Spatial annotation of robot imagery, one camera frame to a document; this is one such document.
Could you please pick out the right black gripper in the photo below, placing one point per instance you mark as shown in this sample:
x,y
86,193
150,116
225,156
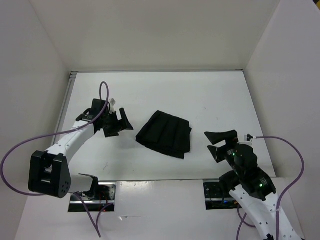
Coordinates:
x,y
230,135

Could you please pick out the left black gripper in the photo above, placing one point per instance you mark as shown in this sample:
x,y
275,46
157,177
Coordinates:
x,y
122,124

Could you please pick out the black skirt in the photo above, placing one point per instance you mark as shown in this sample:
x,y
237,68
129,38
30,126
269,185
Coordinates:
x,y
166,134

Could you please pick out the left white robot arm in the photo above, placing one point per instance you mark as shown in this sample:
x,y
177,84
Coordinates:
x,y
49,172

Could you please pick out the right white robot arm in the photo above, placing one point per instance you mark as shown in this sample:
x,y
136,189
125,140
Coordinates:
x,y
250,186

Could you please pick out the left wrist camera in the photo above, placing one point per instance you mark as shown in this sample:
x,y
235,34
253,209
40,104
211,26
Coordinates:
x,y
111,106

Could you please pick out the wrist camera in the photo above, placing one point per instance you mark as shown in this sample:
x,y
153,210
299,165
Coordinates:
x,y
249,138
111,106

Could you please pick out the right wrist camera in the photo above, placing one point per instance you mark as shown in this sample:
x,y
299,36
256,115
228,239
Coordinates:
x,y
249,138

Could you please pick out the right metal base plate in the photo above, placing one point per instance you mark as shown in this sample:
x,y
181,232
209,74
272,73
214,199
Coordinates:
x,y
217,198

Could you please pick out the metal base plate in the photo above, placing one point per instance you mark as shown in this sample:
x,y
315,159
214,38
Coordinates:
x,y
103,200
217,198

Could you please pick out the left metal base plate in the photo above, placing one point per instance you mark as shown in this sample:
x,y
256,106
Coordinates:
x,y
103,200

